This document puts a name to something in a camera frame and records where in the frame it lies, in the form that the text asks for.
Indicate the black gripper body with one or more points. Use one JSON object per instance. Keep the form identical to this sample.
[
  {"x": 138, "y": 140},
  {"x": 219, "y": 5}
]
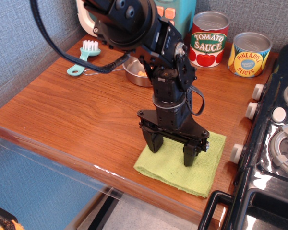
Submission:
[{"x": 175, "y": 121}]

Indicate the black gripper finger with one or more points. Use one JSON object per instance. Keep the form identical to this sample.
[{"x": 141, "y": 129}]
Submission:
[
  {"x": 153, "y": 138},
  {"x": 190, "y": 151}
]

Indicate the green towel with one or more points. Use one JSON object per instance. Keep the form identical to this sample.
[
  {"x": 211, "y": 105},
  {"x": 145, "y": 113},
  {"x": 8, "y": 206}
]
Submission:
[{"x": 167, "y": 165}]

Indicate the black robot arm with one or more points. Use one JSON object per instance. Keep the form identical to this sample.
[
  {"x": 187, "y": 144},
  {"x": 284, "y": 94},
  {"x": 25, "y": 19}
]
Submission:
[{"x": 134, "y": 26}]

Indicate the white stove knob front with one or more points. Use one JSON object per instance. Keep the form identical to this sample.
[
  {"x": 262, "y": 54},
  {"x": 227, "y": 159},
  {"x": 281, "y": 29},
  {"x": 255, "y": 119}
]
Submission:
[{"x": 236, "y": 153}]

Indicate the white stove knob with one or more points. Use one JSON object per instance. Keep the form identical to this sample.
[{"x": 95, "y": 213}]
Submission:
[
  {"x": 236, "y": 153},
  {"x": 257, "y": 92},
  {"x": 251, "y": 109}
]

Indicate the orange toy croissant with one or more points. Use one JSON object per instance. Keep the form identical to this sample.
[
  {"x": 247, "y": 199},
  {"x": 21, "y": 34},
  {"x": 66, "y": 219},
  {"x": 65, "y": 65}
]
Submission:
[{"x": 140, "y": 73}]

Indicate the small steel pan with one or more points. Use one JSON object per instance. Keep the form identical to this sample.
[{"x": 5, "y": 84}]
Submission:
[{"x": 131, "y": 67}]

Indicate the white stove knob middle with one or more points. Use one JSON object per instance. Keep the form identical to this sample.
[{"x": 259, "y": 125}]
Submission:
[{"x": 251, "y": 109}]

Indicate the black toy stove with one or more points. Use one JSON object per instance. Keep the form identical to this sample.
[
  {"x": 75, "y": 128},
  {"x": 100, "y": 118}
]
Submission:
[{"x": 260, "y": 197}]

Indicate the white stove knob rear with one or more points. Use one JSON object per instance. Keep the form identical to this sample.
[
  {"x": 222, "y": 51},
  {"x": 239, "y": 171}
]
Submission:
[{"x": 257, "y": 92}]

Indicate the tomato sauce can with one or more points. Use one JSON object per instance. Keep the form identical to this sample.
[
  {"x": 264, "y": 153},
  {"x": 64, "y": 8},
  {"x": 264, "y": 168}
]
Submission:
[{"x": 208, "y": 38}]

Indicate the pineapple slices can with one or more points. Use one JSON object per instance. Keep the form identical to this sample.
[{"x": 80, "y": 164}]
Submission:
[{"x": 249, "y": 54}]

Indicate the teal toy microwave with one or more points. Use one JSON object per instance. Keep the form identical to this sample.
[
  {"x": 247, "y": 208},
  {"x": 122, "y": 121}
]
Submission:
[{"x": 179, "y": 12}]

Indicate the teal dish brush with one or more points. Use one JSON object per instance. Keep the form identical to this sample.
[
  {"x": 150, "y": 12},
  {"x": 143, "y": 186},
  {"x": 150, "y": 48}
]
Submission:
[{"x": 89, "y": 49}]

